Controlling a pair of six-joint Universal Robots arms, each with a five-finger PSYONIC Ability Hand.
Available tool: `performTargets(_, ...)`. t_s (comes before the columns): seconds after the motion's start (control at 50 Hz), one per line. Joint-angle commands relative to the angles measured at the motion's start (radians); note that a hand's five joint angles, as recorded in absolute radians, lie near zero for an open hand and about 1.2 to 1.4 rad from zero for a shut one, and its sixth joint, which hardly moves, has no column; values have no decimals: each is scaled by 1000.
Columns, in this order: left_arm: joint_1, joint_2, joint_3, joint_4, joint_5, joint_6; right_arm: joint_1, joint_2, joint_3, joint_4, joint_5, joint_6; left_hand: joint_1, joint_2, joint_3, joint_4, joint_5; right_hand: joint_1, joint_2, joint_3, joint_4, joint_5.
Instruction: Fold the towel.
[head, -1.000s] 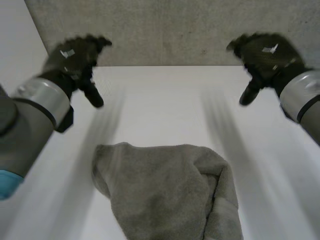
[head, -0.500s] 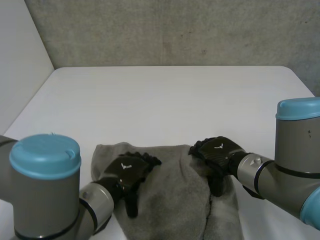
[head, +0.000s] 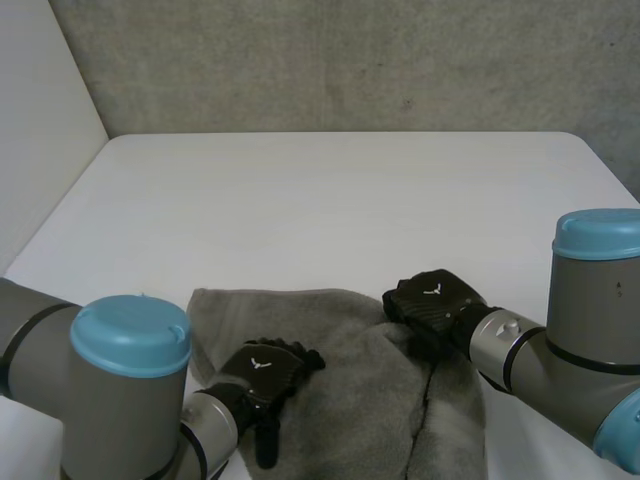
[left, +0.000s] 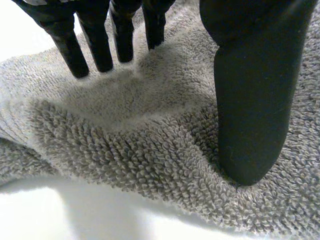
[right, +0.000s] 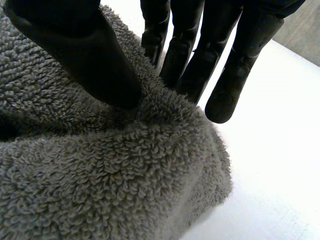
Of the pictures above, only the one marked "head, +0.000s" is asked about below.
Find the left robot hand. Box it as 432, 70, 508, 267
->
197, 337, 327, 470

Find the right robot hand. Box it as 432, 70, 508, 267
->
382, 269, 489, 362

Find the grey towel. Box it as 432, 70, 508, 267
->
185, 287, 490, 480

